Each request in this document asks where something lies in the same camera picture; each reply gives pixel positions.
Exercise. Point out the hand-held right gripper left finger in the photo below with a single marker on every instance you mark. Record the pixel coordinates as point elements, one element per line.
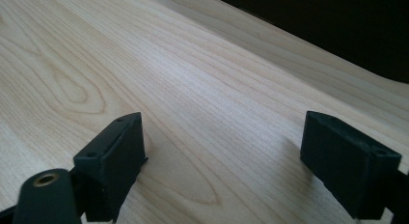
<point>111,162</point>

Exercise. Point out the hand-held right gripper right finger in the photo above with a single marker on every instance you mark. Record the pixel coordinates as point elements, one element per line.
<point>350,166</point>

